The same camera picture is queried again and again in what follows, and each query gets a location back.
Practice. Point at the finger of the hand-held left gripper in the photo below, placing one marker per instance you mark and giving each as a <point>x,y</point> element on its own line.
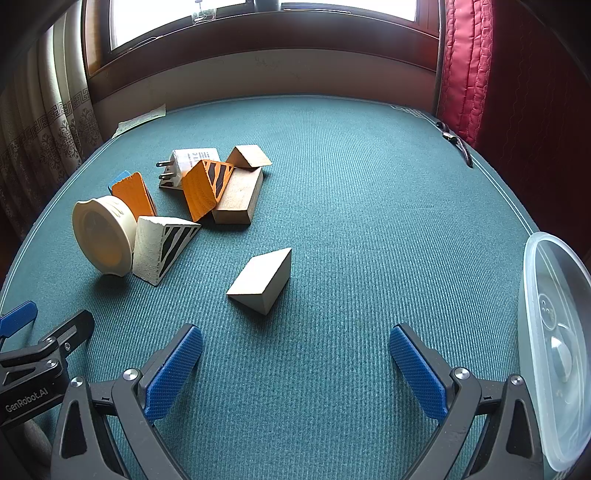
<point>78,325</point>
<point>18,318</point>

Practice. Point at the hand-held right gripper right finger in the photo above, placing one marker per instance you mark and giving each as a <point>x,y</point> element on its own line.
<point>418,374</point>

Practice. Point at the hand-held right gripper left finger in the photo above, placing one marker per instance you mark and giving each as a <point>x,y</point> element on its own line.
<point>173,374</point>

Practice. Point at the cream round lid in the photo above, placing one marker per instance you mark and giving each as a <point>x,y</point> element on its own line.
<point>99,233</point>

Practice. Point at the white striped triangular block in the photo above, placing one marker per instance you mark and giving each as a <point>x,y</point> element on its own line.
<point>147,249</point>

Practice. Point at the plain cream triangular block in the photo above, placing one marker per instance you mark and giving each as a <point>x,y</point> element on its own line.
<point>258,277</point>

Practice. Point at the orange wooden block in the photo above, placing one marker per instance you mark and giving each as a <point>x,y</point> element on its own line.
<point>134,194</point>

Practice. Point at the clear plastic container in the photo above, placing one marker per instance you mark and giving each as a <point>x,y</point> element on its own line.
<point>554,323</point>

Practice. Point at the blue block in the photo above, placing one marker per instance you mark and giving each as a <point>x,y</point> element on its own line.
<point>121,177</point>

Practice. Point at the orange striped triangular block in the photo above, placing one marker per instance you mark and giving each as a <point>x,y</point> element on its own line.
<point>198,191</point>

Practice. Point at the rectangular wooden block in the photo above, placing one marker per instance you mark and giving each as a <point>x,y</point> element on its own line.
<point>238,198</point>

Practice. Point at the white charger plug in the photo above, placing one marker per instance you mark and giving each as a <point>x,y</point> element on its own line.
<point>189,159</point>

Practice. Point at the small wooden triangular block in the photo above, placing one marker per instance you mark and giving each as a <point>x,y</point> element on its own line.
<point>249,154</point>

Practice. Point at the person's left forearm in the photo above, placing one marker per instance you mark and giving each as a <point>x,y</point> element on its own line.
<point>25,443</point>

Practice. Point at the green felt table cover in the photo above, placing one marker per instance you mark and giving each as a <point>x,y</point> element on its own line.
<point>346,207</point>

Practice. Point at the beige patterned curtain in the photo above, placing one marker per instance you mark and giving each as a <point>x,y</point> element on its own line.
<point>41,138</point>

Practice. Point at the printed paper sheet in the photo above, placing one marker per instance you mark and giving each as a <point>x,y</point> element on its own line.
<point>138,121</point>

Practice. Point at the red quilted curtain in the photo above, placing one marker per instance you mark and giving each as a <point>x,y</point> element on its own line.
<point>464,69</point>

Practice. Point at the wooden framed window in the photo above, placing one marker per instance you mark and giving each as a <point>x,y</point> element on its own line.
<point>152,23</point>

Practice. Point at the clear drinking glass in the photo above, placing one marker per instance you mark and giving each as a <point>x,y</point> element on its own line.
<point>203,17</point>

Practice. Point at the dark bottle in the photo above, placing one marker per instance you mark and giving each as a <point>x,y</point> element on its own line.
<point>268,4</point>

